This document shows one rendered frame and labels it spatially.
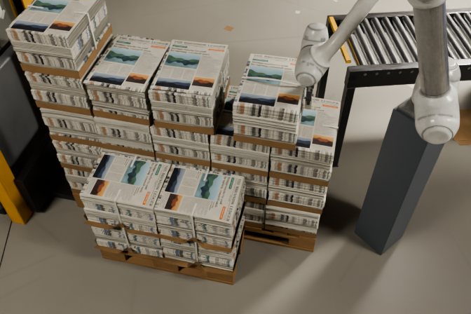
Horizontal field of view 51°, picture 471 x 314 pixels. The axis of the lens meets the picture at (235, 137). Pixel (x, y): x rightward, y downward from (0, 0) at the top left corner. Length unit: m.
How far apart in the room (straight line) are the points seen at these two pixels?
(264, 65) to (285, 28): 2.16
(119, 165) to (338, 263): 1.32
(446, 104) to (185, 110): 1.07
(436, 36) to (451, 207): 1.72
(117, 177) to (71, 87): 0.48
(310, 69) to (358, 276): 1.39
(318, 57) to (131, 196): 1.11
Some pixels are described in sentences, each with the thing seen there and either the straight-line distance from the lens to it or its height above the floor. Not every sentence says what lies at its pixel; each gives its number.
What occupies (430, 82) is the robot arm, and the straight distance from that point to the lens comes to 1.90.
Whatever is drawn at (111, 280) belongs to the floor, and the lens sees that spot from 2.88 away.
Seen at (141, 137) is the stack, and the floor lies 0.74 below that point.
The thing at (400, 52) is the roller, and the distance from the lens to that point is 2.98.
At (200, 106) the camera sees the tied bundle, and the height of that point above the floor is 1.01.
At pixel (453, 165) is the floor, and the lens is 3.55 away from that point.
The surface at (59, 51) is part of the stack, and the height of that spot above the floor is 1.21.
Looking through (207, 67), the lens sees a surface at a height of 1.07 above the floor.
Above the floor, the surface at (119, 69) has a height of 1.07.
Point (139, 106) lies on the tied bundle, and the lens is 2.29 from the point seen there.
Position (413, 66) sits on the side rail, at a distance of 2.88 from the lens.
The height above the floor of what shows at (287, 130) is 0.96.
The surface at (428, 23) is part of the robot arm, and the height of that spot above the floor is 1.58.
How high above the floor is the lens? 2.49
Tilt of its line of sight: 47 degrees down
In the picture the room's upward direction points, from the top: straight up
